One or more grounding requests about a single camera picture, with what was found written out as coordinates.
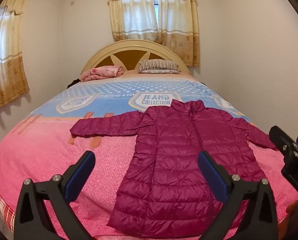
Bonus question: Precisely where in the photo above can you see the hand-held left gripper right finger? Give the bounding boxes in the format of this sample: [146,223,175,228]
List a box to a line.
[198,151,286,240]

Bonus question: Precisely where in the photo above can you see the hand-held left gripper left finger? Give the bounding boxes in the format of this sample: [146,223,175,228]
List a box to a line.
[14,151,96,240]

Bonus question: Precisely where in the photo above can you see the magenta puffer jacket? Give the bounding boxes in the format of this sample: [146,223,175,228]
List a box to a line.
[69,99,286,237]

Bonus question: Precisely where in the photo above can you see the person's right hand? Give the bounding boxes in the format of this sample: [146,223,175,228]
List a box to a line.
[285,201,298,230]

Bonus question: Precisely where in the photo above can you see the pink and blue printed blanket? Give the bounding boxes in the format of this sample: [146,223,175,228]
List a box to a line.
[0,76,298,240]

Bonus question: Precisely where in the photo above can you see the red plaid bed sheet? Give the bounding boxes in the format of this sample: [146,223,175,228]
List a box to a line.
[0,190,16,233]

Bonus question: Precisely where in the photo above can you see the dark cloth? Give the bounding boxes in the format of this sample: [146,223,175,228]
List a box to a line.
[67,79,82,89]

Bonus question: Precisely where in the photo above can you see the pink folded blanket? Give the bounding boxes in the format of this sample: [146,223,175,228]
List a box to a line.
[80,65,124,82]

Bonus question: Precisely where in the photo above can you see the striped pillow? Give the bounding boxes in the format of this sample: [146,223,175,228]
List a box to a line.
[137,59,182,75]

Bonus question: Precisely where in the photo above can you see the cream floral curtain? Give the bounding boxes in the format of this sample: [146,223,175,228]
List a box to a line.
[0,0,30,119]
[156,0,201,67]
[107,0,160,43]

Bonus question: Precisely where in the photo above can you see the cream arched headboard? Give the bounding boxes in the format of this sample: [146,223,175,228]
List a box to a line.
[81,39,191,75]

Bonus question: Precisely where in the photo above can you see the window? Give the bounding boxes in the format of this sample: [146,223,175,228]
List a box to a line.
[152,0,160,32]

